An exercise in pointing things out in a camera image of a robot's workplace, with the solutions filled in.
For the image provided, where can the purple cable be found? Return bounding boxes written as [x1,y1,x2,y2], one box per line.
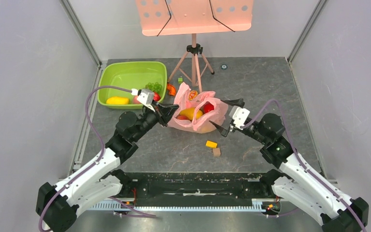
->
[38,85,157,232]
[241,99,368,232]

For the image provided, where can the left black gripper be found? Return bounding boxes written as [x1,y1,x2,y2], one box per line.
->
[132,100,179,142]

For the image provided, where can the pink fake peach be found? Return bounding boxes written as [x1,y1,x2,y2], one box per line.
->
[132,96,141,104]

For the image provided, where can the yellow fruit in bag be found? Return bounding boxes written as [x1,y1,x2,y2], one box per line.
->
[177,107,204,121]

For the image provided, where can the yellow wooden block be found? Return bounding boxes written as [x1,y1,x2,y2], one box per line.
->
[205,140,218,149]

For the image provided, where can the yellow butterfly toy block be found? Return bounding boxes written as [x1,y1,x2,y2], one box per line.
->
[188,90,199,101]

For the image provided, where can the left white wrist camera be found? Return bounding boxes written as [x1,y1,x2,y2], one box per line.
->
[131,88,155,112]

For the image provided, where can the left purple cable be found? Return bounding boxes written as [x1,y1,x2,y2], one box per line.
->
[38,85,157,232]

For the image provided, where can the yellow fake mango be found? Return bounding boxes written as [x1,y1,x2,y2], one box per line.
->
[106,96,130,105]

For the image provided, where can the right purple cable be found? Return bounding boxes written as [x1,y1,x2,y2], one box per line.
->
[241,99,368,232]

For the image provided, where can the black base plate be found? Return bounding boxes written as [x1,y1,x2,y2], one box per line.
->
[115,172,276,207]

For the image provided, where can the pink music stand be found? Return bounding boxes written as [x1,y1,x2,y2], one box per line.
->
[135,0,255,93]

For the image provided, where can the brown wooden block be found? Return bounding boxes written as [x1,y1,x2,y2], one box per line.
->
[212,147,221,157]

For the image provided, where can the red fake apple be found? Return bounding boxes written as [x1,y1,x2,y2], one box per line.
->
[153,92,161,102]

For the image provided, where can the pink plastic bag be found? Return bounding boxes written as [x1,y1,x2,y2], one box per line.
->
[168,83,228,133]

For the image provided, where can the green fake grapes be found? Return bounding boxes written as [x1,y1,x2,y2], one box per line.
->
[145,82,163,93]

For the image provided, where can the orange arch toy block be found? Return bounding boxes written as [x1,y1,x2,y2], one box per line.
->
[166,83,177,96]

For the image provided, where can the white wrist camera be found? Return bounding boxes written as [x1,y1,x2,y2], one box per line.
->
[131,88,155,112]
[229,106,250,129]

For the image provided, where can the red fruit in bag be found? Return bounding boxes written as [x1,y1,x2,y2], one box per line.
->
[202,102,214,114]

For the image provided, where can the white cable duct rail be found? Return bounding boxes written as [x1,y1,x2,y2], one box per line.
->
[88,200,266,213]

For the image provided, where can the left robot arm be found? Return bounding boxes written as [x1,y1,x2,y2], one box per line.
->
[36,101,179,232]

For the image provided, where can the green plastic basin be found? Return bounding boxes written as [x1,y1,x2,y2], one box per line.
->
[97,61,167,109]

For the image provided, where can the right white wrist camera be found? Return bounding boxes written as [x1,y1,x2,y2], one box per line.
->
[229,106,250,129]

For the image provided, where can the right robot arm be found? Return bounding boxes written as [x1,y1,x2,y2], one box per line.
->
[213,98,369,232]

